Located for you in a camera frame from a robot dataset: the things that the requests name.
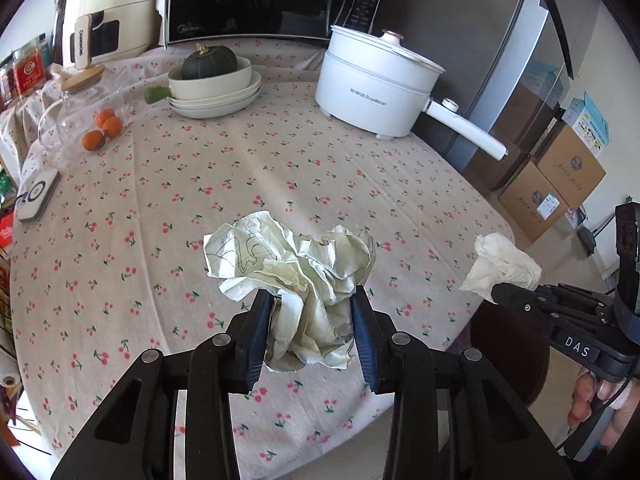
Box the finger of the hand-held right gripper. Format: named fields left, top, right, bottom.
left=490, top=282, right=618, bottom=342

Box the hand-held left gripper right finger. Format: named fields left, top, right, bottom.
left=349, top=294, right=566, bottom=480

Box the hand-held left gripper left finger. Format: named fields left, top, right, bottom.
left=50, top=290, right=275, bottom=480

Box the white tissue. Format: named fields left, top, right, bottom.
left=459, top=232, right=542, bottom=306

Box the pale yellow paper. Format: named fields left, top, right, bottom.
left=202, top=210, right=378, bottom=373

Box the person's right hand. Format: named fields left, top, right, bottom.
left=567, top=370, right=640, bottom=456

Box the dark brown stool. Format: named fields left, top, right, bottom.
left=470, top=300, right=552, bottom=408

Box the cherry print tablecloth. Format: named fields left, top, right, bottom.
left=0, top=37, right=516, bottom=480

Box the blue and white carton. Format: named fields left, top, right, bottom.
left=565, top=91, right=611, bottom=148

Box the white plate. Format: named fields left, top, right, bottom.
left=170, top=85, right=262, bottom=120
left=168, top=71, right=262, bottom=109

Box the white electric cooking pot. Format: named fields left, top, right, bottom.
left=314, top=25, right=508, bottom=162

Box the white flat electronic device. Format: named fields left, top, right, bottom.
left=15, top=169, right=61, bottom=223

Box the dark green pumpkin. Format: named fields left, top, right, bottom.
left=181, top=44, right=239, bottom=81

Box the glass jar with wooden lid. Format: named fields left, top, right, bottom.
left=37, top=65, right=132, bottom=153

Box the grey refrigerator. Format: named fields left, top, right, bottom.
left=415, top=0, right=601, bottom=192

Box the black microwave oven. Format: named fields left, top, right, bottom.
left=159, top=0, right=392, bottom=50

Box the red label jar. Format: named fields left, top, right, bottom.
left=11, top=45, right=53, bottom=98

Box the white air fryer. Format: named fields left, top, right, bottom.
left=54, top=0, right=167, bottom=69

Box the white pan with green handle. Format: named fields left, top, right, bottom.
left=145, top=56, right=252, bottom=106

